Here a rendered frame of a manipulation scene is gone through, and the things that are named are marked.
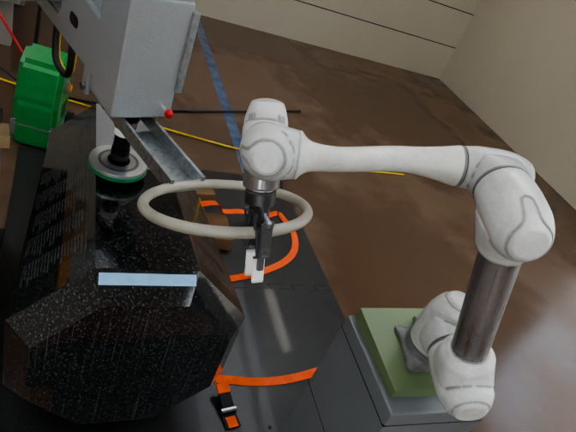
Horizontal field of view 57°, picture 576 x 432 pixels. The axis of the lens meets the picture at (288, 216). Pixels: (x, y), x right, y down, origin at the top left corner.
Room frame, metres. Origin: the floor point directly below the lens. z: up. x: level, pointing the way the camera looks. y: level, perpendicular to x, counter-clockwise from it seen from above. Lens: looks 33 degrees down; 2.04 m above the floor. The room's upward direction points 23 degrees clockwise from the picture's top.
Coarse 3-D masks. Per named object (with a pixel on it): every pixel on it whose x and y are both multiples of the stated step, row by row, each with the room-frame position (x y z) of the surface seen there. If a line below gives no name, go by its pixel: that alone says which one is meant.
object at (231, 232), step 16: (144, 192) 1.20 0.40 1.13; (160, 192) 1.26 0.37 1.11; (288, 192) 1.41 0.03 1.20; (144, 208) 1.07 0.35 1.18; (304, 208) 1.27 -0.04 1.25; (160, 224) 1.02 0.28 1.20; (176, 224) 1.01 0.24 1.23; (192, 224) 1.01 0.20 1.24; (288, 224) 1.12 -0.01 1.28; (304, 224) 1.17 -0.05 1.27
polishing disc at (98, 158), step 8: (96, 152) 1.65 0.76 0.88; (104, 152) 1.67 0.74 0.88; (96, 160) 1.60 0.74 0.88; (104, 160) 1.62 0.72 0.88; (136, 160) 1.70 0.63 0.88; (96, 168) 1.56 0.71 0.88; (104, 168) 1.57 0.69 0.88; (112, 168) 1.59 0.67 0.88; (120, 168) 1.61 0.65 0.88; (128, 168) 1.63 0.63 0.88; (136, 168) 1.65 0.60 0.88; (144, 168) 1.67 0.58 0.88; (112, 176) 1.55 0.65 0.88; (120, 176) 1.57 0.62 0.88; (128, 176) 1.59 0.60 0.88; (136, 176) 1.61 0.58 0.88
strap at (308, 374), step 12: (204, 204) 2.54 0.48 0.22; (216, 204) 2.59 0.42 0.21; (276, 264) 2.54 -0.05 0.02; (240, 276) 2.31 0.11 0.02; (300, 372) 1.83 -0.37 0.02; (312, 372) 1.86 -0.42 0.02; (240, 384) 1.61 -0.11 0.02; (252, 384) 1.64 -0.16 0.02; (264, 384) 1.67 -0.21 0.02; (276, 384) 1.70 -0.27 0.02
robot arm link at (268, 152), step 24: (240, 144) 0.96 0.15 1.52; (264, 144) 0.90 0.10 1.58; (288, 144) 0.93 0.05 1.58; (312, 144) 0.99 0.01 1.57; (264, 168) 0.89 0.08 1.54; (288, 168) 0.91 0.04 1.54; (312, 168) 0.97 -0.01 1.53; (336, 168) 1.00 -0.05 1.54; (360, 168) 1.04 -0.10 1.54; (384, 168) 1.10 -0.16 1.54; (408, 168) 1.16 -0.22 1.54; (432, 168) 1.17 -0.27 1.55; (456, 168) 1.18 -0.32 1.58
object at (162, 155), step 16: (128, 128) 1.52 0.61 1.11; (160, 128) 1.60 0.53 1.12; (144, 144) 1.45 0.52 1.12; (160, 144) 1.57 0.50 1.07; (176, 144) 1.53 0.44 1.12; (144, 160) 1.43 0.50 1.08; (160, 160) 1.47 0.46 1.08; (176, 160) 1.51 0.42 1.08; (160, 176) 1.36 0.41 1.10; (176, 176) 1.42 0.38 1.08; (192, 176) 1.44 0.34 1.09
